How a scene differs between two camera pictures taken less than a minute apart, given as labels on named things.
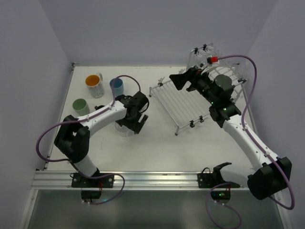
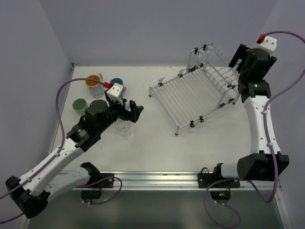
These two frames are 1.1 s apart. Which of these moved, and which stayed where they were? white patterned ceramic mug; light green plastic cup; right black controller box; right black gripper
Moved: right black gripper
Stayed: light green plastic cup; white patterned ceramic mug; right black controller box
